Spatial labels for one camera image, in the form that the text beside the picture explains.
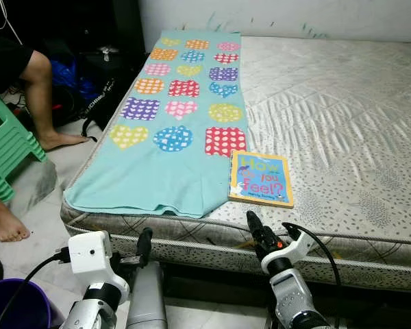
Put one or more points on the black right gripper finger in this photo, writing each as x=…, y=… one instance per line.
x=255, y=227

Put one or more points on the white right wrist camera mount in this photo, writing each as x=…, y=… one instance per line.
x=294, y=245

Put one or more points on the black bag with white print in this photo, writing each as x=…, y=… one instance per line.
x=116, y=75

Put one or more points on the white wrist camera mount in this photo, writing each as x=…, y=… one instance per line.
x=92, y=257
x=294, y=245

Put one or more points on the yellow-edged blue children's book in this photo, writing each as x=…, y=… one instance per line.
x=260, y=178

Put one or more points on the grey left robot leg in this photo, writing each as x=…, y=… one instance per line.
x=147, y=295

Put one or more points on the stacked green plastic stools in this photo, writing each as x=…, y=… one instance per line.
x=10, y=151

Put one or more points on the black bed frame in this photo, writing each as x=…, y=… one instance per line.
x=212, y=295

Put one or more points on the grey quilted spotted mattress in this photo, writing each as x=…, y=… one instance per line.
x=342, y=110

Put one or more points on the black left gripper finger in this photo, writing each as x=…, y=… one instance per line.
x=144, y=245

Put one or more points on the turquoise blanket with colourful shapes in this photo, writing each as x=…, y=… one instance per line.
x=164, y=178

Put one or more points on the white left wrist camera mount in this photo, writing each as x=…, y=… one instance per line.
x=92, y=257

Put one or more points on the seated person in black shorts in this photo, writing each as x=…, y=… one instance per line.
x=48, y=89

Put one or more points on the blue bag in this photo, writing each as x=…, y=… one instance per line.
x=72, y=79

